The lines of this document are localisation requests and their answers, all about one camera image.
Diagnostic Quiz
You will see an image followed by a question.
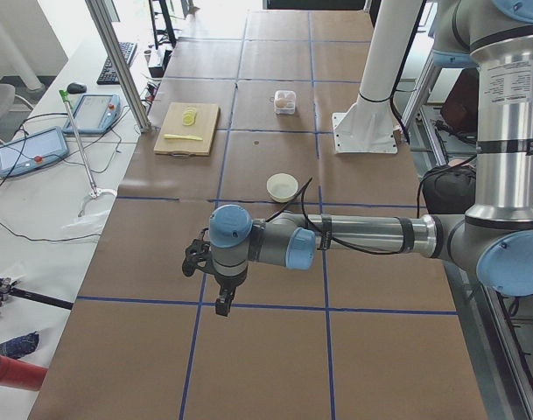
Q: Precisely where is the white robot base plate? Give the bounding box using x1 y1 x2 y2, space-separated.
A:
333 0 425 154

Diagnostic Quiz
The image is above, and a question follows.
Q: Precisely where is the blue patterned cloth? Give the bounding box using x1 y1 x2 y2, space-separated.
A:
0 332 39 360

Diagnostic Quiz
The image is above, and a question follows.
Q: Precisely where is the brown egg from bowl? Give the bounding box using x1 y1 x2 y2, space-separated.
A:
274 98 287 109

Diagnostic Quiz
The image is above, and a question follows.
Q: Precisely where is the person in black jacket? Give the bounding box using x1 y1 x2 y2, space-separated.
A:
418 143 533 220

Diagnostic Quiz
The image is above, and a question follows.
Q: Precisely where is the teach pendant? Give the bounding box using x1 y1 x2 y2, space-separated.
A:
72 94 121 136
0 127 69 178

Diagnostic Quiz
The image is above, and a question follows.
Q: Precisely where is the near teach pendant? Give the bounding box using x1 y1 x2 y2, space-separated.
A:
0 127 69 178

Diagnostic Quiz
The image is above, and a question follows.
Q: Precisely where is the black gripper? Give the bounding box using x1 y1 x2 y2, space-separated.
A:
214 270 248 317

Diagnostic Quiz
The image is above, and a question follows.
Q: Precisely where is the black keyboard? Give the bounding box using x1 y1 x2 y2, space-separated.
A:
95 41 138 86

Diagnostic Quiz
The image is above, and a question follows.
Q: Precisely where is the white paper bowl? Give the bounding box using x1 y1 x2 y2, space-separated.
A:
266 172 298 203

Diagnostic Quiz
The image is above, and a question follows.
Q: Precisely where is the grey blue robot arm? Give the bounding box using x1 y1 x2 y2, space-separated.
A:
204 1 533 316

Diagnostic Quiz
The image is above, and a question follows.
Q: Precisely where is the clear plastic egg box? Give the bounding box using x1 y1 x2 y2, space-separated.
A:
273 90 297 115

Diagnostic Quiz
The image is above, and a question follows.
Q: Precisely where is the black computer mouse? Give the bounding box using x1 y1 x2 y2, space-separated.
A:
67 82 88 95

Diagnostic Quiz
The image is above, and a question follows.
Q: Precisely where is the green tipped reacher stick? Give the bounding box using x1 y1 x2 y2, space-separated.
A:
59 90 117 218

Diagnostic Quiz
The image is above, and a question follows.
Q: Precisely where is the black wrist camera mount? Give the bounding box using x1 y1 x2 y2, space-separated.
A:
181 227 214 277

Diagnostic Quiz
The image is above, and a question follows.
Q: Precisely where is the wooden cutting board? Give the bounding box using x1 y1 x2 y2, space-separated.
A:
153 102 220 156

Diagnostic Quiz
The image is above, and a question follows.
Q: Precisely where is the aluminium frame post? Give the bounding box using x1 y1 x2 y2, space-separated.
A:
85 0 151 133

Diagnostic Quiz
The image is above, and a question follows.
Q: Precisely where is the red cylinder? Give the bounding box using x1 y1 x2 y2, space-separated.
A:
0 354 47 391

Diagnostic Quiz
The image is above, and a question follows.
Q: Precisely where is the yellow plastic knife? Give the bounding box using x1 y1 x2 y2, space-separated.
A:
163 134 203 142

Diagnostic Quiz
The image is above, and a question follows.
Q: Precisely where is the black tripod rod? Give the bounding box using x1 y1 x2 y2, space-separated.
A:
0 277 74 310

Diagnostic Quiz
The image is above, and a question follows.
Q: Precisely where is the far teach pendant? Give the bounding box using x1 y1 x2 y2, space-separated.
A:
72 94 121 136

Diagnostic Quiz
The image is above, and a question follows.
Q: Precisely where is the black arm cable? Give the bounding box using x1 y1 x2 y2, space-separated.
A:
265 177 407 256

